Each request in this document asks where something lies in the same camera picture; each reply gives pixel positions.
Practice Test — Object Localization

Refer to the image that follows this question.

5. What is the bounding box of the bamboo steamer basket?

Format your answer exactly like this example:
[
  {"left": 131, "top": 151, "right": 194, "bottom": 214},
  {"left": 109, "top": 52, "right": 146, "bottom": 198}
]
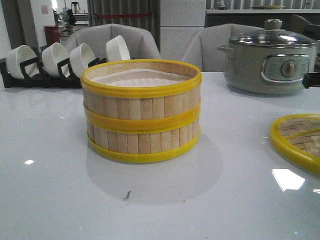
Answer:
[
  {"left": 87, "top": 119, "right": 200, "bottom": 164},
  {"left": 81, "top": 59, "right": 202, "bottom": 134}
]

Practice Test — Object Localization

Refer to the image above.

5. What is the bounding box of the glass pot lid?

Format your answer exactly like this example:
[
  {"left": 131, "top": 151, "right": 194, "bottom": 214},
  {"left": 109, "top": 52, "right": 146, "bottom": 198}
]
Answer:
[{"left": 229, "top": 19, "right": 317, "bottom": 49}]

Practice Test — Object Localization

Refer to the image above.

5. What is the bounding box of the grey electric cooking pot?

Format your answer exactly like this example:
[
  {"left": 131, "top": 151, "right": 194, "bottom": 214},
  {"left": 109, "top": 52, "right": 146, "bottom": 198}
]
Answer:
[{"left": 217, "top": 42, "right": 317, "bottom": 95}]

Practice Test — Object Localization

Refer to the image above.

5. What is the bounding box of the grey chair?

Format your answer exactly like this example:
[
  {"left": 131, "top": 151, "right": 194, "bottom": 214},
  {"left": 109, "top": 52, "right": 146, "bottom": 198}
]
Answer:
[
  {"left": 64, "top": 23, "right": 161, "bottom": 59},
  {"left": 180, "top": 23, "right": 259, "bottom": 72}
]

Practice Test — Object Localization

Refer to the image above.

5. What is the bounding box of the woven bamboo steamer lid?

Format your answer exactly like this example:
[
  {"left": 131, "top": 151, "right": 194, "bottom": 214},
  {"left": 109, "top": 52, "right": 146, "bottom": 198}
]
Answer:
[{"left": 269, "top": 113, "right": 320, "bottom": 176}]

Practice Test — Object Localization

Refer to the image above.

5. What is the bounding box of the right grey chair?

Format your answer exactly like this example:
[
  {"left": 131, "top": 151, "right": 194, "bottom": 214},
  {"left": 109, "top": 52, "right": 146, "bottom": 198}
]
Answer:
[{"left": 180, "top": 23, "right": 259, "bottom": 72}]

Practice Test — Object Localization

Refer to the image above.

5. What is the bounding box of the left grey chair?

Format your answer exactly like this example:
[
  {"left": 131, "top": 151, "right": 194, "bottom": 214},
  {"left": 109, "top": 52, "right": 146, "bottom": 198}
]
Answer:
[{"left": 64, "top": 23, "right": 161, "bottom": 59}]

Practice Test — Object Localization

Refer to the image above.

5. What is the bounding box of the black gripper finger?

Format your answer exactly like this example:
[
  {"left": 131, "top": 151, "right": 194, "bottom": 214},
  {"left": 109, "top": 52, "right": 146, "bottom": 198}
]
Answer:
[{"left": 302, "top": 72, "right": 320, "bottom": 89}]

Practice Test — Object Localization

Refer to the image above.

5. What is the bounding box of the white cabinet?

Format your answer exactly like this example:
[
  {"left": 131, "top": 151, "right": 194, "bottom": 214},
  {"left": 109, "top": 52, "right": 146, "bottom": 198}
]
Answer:
[{"left": 159, "top": 0, "right": 206, "bottom": 60}]

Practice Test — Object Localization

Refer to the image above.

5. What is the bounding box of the red bin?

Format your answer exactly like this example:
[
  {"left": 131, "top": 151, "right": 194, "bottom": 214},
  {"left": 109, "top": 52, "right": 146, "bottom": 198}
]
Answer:
[{"left": 44, "top": 25, "right": 60, "bottom": 47}]

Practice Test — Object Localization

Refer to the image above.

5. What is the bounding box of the white bowl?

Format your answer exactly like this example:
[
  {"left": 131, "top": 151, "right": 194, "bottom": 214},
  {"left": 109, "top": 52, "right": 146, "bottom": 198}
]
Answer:
[
  {"left": 6, "top": 45, "right": 37, "bottom": 79},
  {"left": 105, "top": 35, "right": 131, "bottom": 62},
  {"left": 69, "top": 43, "right": 96, "bottom": 78},
  {"left": 41, "top": 42, "right": 69, "bottom": 78}
]

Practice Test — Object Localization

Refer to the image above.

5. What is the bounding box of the black dish rack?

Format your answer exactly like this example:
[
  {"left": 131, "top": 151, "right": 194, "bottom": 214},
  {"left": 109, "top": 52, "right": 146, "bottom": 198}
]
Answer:
[{"left": 0, "top": 57, "right": 107, "bottom": 89}]

